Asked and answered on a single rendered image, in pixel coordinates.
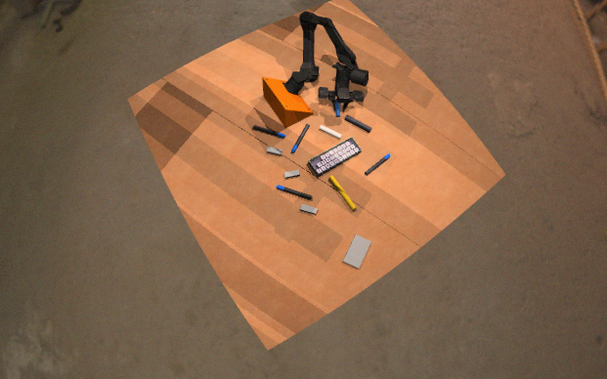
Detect black pen with blue cap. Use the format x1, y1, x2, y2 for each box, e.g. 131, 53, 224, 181
277, 185, 312, 199
365, 153, 391, 175
252, 125, 285, 138
291, 123, 310, 152

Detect white cylinder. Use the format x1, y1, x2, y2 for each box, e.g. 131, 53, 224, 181
320, 125, 342, 139

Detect white keyboard with letter keys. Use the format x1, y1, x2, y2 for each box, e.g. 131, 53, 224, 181
308, 137, 362, 177

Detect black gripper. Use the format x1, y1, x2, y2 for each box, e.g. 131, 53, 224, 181
318, 79, 365, 112

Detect dark grey cylinder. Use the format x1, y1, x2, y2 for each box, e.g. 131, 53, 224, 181
345, 115, 371, 133

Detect yellow rod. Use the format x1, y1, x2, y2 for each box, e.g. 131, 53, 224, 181
329, 176, 356, 211

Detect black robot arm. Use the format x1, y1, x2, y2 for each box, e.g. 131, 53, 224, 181
282, 11, 369, 104

